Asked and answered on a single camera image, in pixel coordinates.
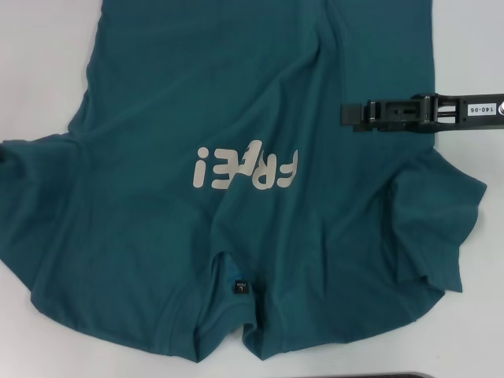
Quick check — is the teal t-shirt with beige print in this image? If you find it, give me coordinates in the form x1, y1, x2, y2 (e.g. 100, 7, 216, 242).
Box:
0, 0, 490, 352

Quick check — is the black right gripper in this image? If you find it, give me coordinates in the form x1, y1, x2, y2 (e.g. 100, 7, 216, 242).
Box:
339, 92, 504, 134

